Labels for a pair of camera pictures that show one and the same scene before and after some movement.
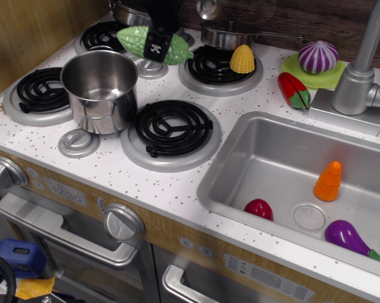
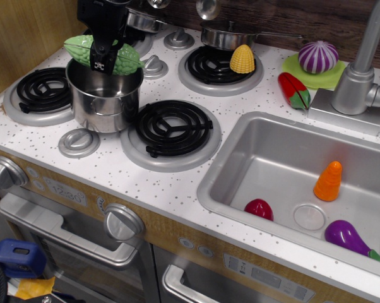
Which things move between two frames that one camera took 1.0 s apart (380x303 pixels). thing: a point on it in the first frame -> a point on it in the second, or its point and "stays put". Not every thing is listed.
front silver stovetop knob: x=77 y=143 stays put
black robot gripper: x=164 y=14 -> x=107 y=21
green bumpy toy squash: x=134 y=39 -> x=126 y=60
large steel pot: x=101 y=86 stays put
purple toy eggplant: x=344 y=233 stays put
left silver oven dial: x=7 y=174 stays put
